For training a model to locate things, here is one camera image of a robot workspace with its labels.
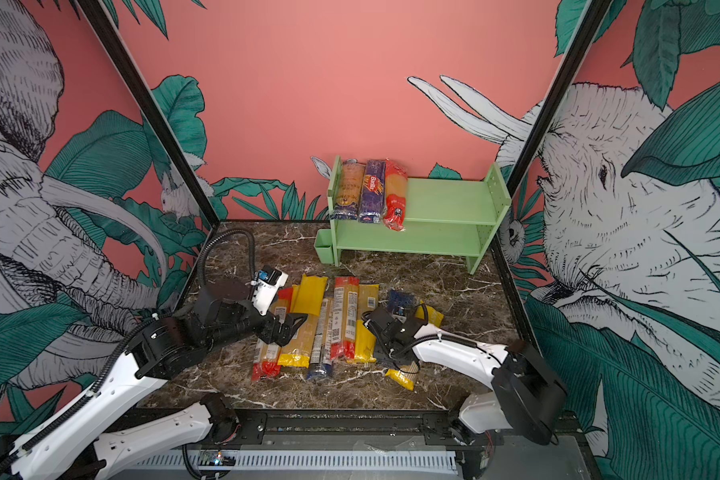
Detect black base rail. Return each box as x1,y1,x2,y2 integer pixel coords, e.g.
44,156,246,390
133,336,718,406
155,407,577,448

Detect blue Korean spaghetti bag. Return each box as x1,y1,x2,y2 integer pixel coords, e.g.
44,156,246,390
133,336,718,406
386,289,417,318

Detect white vented strip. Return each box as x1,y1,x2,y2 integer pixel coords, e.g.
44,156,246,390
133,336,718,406
133,450,460,474

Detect green metal shelf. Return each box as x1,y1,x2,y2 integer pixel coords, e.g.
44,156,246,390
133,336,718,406
327,164,511,274

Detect black corner frame post right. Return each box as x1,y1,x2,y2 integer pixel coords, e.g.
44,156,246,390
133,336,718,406
507,0,611,198

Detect yellow spaghetti bag left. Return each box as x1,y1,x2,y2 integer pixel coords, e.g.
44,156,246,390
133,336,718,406
278,274,328,368

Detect blue Barilla spaghetti pack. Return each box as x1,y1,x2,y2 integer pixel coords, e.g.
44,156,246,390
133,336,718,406
358,160,386,224

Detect yellow barcode spaghetti bag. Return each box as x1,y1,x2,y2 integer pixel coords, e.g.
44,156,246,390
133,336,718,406
353,284,379,364

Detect black corner frame post left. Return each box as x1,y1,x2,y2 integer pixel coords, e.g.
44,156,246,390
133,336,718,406
77,0,220,227

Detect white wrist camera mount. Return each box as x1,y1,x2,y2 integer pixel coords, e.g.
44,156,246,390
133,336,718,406
251,266,288,315

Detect purple label spaghetti bag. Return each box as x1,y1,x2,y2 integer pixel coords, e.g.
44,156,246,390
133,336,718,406
306,297,333,381

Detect black corner frame post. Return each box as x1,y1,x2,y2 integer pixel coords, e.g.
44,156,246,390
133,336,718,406
77,0,220,227
507,0,611,198

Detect black corrugated cable left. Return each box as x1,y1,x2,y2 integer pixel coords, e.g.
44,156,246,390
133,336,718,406
196,227,258,289

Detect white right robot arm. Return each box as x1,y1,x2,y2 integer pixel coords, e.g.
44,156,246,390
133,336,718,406
362,307,568,445

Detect red yellow spaghetti bag leftmost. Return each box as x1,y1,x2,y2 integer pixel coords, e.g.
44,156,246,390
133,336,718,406
250,286,294,383

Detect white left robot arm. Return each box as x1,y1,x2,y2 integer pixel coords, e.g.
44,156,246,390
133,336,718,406
0,284,308,479

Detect red label spaghetti bag middle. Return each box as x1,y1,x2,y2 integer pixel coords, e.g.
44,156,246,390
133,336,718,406
330,277,359,360

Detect blue gold spaghetti bag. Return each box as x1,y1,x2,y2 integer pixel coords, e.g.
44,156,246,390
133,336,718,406
331,159,365,220

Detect green hanging cup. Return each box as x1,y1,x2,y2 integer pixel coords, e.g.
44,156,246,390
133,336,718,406
314,229,335,264

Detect yellow Pastatime spaghetti bag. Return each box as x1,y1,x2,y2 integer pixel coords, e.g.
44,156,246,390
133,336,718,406
385,303,444,391

